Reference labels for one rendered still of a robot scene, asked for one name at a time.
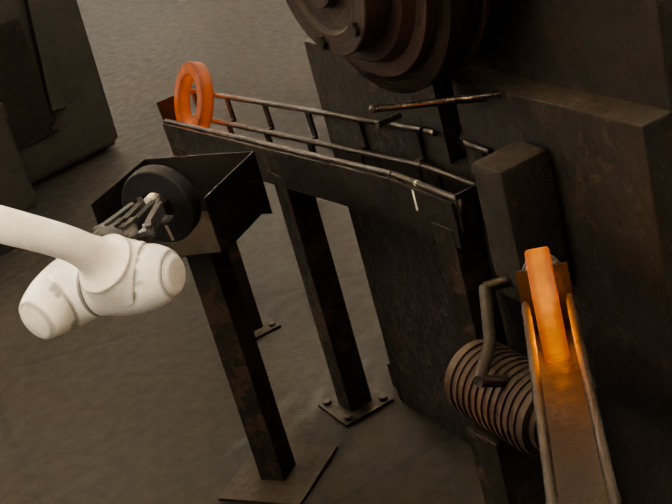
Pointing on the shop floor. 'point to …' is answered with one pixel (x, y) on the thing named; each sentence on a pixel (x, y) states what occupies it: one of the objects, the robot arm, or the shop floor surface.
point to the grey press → (51, 86)
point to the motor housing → (499, 424)
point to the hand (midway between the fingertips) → (158, 196)
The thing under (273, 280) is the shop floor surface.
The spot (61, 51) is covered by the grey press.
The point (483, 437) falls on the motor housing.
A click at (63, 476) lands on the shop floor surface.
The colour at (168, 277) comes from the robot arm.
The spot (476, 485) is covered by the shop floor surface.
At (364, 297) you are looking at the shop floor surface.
